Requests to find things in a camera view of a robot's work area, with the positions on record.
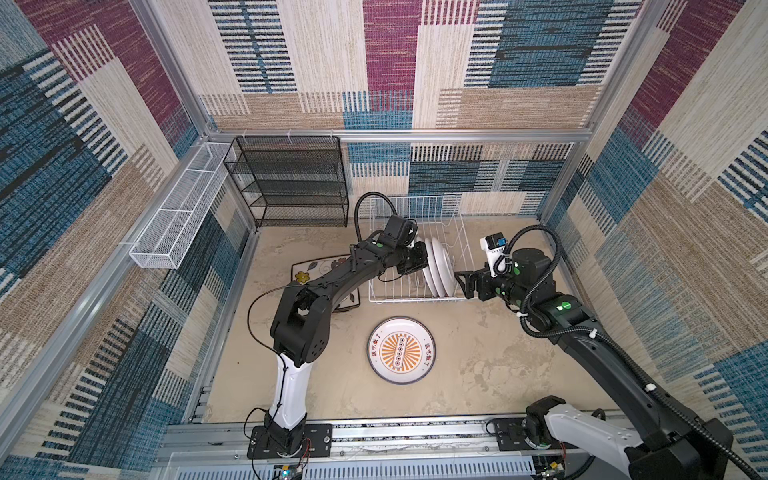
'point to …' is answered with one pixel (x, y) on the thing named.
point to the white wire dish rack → (434, 216)
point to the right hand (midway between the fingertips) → (472, 273)
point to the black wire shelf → (291, 181)
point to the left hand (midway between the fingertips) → (436, 257)
